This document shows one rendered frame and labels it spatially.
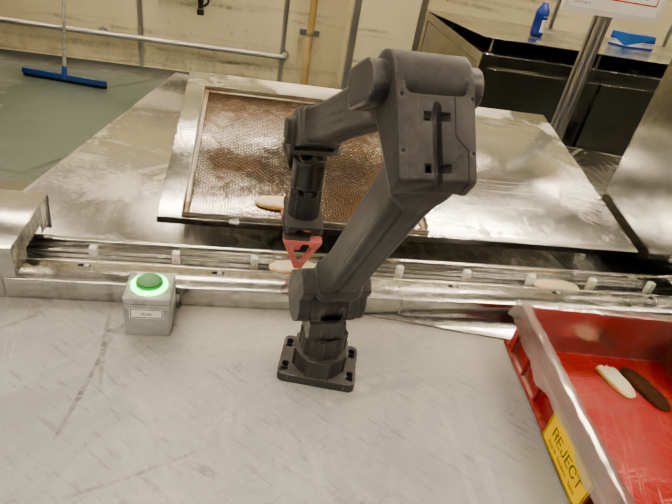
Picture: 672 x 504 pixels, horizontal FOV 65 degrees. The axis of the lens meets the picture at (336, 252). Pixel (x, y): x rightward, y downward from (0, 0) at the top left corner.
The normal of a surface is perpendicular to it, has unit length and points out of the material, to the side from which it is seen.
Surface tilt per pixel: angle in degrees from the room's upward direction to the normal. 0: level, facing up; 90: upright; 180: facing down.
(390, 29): 90
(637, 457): 0
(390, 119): 90
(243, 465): 0
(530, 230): 10
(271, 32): 90
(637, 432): 0
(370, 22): 90
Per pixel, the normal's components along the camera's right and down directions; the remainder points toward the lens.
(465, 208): 0.18, -0.71
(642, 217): -0.98, -0.07
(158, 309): 0.11, 0.57
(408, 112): 0.29, -0.03
